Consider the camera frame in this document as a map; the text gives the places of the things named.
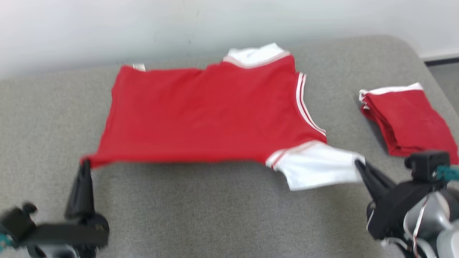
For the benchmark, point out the red white sleeved jersey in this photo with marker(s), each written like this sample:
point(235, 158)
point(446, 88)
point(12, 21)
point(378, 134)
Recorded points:
point(200, 114)

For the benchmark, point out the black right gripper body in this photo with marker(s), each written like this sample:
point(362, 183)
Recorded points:
point(394, 208)

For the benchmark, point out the red shorts white stripe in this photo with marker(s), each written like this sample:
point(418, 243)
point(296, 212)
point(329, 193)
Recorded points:
point(408, 122)

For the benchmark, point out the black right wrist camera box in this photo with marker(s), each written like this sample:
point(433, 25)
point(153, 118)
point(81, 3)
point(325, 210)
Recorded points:
point(426, 166)

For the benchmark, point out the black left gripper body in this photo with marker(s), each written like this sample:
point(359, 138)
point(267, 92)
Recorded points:
point(71, 233)

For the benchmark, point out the grey fabric sofa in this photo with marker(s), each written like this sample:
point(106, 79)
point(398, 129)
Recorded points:
point(200, 215)

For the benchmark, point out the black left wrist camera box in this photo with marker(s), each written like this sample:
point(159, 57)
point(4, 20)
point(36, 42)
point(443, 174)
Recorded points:
point(16, 222)

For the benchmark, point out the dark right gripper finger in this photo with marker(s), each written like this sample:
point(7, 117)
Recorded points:
point(371, 188)
point(382, 182)

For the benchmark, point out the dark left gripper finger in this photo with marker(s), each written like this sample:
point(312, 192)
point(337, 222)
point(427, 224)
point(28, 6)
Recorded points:
point(77, 200)
point(89, 200)

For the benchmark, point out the dark baseboard strip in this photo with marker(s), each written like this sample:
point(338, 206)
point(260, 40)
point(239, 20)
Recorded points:
point(443, 61)

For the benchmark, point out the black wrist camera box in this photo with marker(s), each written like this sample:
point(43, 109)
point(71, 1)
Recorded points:
point(426, 166)
point(16, 222)

